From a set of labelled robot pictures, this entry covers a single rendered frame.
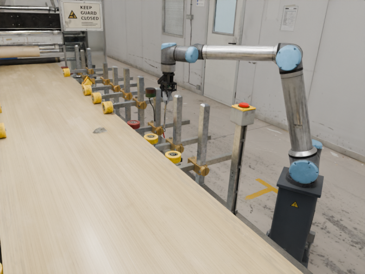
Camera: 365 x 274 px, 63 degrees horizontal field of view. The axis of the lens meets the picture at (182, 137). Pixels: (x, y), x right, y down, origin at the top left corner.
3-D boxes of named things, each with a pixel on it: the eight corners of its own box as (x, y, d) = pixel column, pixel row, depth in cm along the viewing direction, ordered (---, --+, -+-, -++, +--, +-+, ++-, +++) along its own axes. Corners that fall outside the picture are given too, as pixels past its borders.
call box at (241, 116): (241, 120, 128) (244, 103, 125) (253, 125, 123) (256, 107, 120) (229, 123, 125) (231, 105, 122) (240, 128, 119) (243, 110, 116)
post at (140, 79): (142, 139, 223) (141, 75, 204) (144, 141, 220) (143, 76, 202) (138, 140, 221) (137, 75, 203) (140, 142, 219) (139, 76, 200)
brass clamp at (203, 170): (195, 163, 167) (196, 155, 165) (209, 174, 156) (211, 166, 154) (186, 166, 163) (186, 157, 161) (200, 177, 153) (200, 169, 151)
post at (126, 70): (129, 126, 242) (127, 67, 223) (131, 128, 239) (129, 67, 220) (125, 128, 240) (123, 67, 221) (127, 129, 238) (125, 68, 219)
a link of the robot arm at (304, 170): (321, 172, 174) (304, 40, 154) (320, 186, 159) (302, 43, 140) (293, 173, 181) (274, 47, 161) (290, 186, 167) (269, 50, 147)
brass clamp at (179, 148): (173, 144, 185) (173, 136, 183) (184, 153, 175) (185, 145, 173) (164, 146, 182) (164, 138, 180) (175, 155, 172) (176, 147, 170)
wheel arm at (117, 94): (155, 92, 248) (155, 87, 246) (157, 93, 245) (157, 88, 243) (95, 98, 223) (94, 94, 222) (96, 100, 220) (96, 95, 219)
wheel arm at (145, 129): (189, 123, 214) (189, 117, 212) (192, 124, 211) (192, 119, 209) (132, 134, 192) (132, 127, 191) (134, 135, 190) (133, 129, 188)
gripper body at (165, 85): (165, 93, 183) (166, 73, 179) (159, 89, 190) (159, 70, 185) (176, 92, 187) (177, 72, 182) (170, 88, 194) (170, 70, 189)
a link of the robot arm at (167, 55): (173, 43, 172) (157, 42, 175) (172, 66, 177) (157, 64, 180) (180, 42, 180) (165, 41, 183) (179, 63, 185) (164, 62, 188)
